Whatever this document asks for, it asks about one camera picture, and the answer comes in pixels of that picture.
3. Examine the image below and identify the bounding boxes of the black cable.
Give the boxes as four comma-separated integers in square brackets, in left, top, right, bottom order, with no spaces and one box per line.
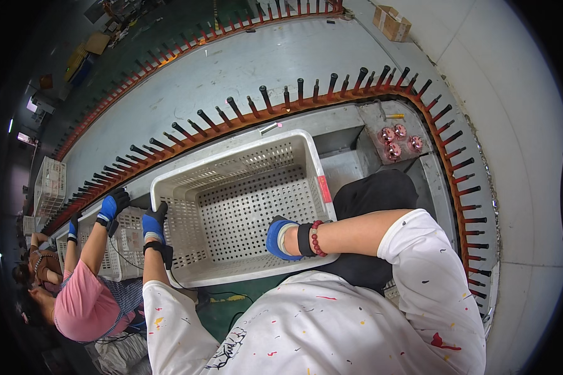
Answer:
[168,269,255,333]

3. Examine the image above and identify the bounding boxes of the row of red black pegs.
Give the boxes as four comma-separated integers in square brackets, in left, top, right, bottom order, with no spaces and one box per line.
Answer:
[41,66,494,330]
[52,0,346,162]

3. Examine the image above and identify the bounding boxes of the person's body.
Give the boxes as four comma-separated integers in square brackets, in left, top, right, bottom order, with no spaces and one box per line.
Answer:
[142,208,488,375]

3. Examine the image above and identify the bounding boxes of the brown cardboard box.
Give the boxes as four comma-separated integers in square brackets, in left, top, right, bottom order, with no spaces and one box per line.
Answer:
[373,5,413,43]

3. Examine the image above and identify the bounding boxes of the stack of white crates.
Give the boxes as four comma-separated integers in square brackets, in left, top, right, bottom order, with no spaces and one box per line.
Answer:
[33,156,68,219]

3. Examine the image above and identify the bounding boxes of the person's right hand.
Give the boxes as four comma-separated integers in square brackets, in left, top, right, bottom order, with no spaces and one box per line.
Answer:
[266,215,306,262]

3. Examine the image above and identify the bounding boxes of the grey metal tray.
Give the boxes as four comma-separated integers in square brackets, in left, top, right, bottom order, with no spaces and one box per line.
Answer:
[358,100,433,166]

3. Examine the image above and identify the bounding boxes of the person's left hand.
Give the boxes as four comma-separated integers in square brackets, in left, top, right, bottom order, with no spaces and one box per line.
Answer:
[142,202,169,244]

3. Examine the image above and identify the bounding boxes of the person's legs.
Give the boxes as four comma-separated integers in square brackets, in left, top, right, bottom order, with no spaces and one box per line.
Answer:
[319,170,419,295]

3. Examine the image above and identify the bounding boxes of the red bead bracelet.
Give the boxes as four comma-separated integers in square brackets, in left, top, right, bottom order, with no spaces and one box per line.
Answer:
[310,220,328,258]

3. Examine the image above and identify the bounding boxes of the white perforated plastic crate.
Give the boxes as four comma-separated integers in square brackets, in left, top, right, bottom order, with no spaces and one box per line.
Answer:
[56,205,147,282]
[150,129,341,288]

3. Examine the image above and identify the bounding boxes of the black wrist band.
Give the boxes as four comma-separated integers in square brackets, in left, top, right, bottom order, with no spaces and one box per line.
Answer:
[297,223,316,258]
[143,240,174,271]

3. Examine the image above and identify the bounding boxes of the white sack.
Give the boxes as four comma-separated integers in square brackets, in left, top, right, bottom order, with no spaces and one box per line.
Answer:
[87,332,152,375]

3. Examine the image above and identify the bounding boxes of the heap of cartons and goods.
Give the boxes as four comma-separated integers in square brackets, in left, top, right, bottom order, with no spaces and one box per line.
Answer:
[63,30,111,88]

